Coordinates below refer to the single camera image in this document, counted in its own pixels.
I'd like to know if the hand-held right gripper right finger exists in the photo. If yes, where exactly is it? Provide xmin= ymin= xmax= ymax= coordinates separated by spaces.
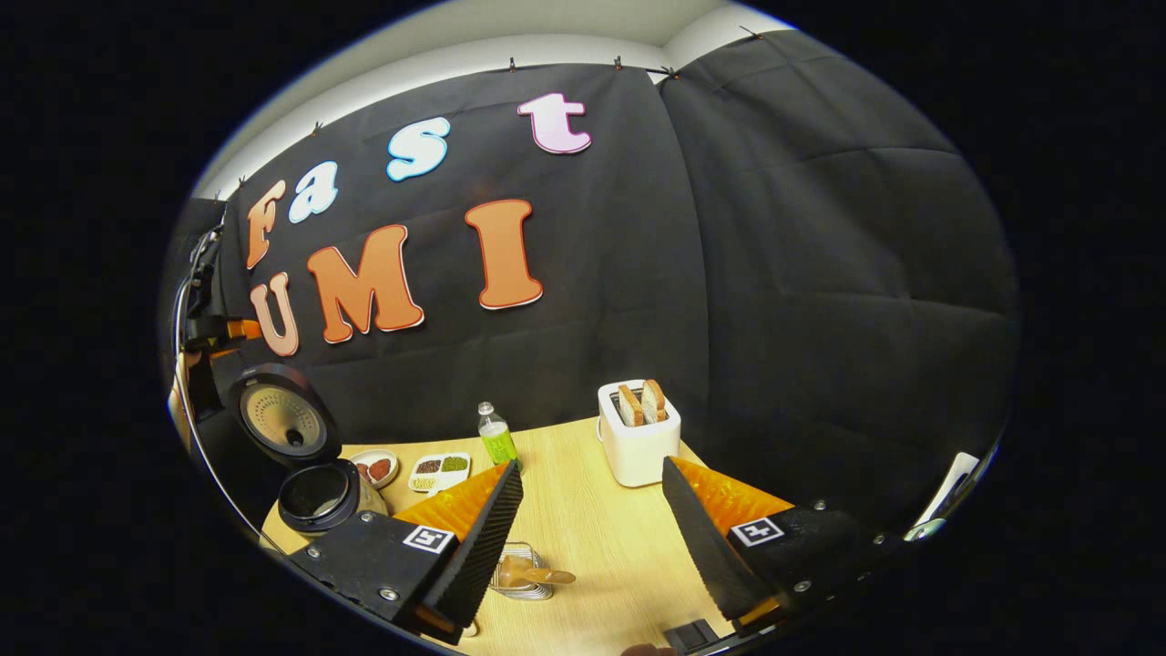
xmin=660 ymin=456 xmax=892 ymax=637

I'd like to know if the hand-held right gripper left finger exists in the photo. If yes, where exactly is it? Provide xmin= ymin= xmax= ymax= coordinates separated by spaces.
xmin=290 ymin=458 xmax=526 ymax=646

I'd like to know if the clear wire chopstick holder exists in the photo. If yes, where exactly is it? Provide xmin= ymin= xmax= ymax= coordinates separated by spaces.
xmin=490 ymin=542 xmax=555 ymax=600

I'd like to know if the black rice cooker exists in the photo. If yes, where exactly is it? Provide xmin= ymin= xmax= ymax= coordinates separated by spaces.
xmin=225 ymin=363 xmax=388 ymax=536

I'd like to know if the white divided grain tray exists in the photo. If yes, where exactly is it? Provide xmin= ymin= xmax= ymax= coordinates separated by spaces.
xmin=408 ymin=452 xmax=472 ymax=494

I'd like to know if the small green drink bottle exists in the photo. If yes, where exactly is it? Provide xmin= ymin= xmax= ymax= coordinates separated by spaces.
xmin=477 ymin=402 xmax=518 ymax=467

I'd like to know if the white toaster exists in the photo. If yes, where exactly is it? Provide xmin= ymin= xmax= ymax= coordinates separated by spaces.
xmin=598 ymin=380 xmax=682 ymax=488

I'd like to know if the round dish of red beans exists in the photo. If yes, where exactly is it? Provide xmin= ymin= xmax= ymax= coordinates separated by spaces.
xmin=349 ymin=448 xmax=400 ymax=490

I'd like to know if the black backdrop cloth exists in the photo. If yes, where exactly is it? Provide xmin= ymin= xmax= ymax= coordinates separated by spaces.
xmin=159 ymin=29 xmax=1019 ymax=538

